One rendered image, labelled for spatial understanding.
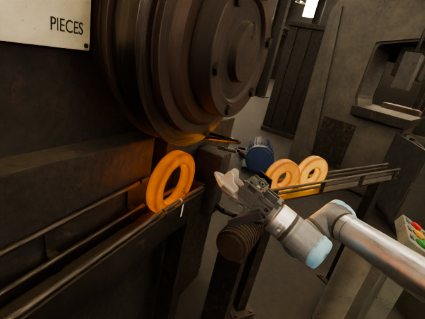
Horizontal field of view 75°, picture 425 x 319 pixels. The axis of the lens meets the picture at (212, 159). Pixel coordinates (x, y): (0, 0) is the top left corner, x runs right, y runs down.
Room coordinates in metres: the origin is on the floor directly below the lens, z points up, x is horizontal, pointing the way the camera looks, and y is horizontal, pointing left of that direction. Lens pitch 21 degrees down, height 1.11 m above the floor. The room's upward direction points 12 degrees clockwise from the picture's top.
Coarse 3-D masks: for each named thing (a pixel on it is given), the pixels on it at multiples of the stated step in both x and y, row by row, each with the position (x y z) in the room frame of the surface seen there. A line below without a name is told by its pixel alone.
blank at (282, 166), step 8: (280, 160) 1.00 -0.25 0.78; (288, 160) 1.01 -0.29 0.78; (272, 168) 0.98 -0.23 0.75; (280, 168) 0.98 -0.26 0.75; (288, 168) 1.00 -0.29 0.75; (296, 168) 1.02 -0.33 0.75; (272, 176) 0.96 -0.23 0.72; (288, 176) 1.02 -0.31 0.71; (296, 176) 1.02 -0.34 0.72; (272, 184) 0.97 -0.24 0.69; (280, 184) 1.02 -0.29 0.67; (288, 184) 1.01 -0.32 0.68
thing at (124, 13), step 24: (120, 0) 0.49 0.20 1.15; (144, 0) 0.46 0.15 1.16; (120, 24) 0.48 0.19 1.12; (144, 24) 0.47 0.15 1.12; (120, 48) 0.48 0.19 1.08; (144, 48) 0.47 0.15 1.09; (120, 72) 0.50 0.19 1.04; (144, 72) 0.48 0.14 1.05; (144, 96) 0.49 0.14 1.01; (144, 120) 0.54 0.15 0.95
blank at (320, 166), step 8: (304, 160) 1.07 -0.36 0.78; (312, 160) 1.06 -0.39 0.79; (320, 160) 1.07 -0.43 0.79; (304, 168) 1.04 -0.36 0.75; (312, 168) 1.06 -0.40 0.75; (320, 168) 1.08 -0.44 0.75; (304, 176) 1.05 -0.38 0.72; (312, 176) 1.11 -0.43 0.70; (320, 176) 1.09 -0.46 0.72; (296, 184) 1.06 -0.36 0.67; (320, 184) 1.10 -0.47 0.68
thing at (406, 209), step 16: (400, 144) 2.49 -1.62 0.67; (416, 144) 2.26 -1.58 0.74; (384, 160) 2.66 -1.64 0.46; (400, 160) 2.36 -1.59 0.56; (416, 160) 2.14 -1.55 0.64; (400, 176) 2.24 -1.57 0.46; (416, 176) 2.05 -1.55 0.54; (384, 192) 2.37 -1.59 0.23; (400, 192) 2.13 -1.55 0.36; (416, 192) 2.04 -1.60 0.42; (384, 208) 2.25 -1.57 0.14; (400, 208) 2.04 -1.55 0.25; (416, 208) 2.03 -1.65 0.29
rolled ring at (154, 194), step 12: (168, 156) 0.66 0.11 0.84; (180, 156) 0.67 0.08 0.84; (156, 168) 0.63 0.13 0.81; (168, 168) 0.63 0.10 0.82; (192, 168) 0.74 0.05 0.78; (156, 180) 0.61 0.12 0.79; (180, 180) 0.74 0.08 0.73; (192, 180) 0.76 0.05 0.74; (156, 192) 0.60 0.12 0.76; (180, 192) 0.72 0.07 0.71; (156, 204) 0.60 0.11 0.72; (168, 204) 0.66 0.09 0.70
